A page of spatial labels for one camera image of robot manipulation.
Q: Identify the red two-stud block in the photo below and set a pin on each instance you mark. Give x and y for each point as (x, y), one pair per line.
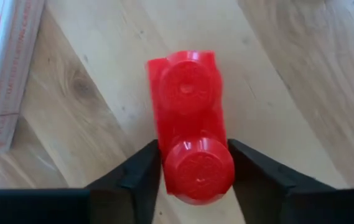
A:
(192, 124)

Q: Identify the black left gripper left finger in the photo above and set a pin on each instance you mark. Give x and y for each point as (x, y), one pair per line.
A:
(117, 202)

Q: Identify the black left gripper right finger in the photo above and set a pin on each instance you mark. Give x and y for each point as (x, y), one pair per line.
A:
(288, 205)

